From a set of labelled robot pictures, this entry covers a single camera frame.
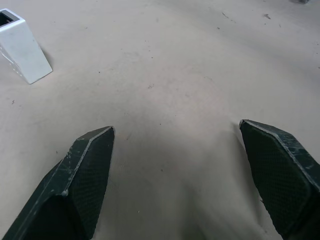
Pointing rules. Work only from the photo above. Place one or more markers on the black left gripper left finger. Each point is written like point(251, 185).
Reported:
point(75, 190)

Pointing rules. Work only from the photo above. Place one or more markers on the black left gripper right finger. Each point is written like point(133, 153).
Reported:
point(285, 175)

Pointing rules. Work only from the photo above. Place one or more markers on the white plastic wedge-shaped housing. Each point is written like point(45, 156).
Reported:
point(21, 47)

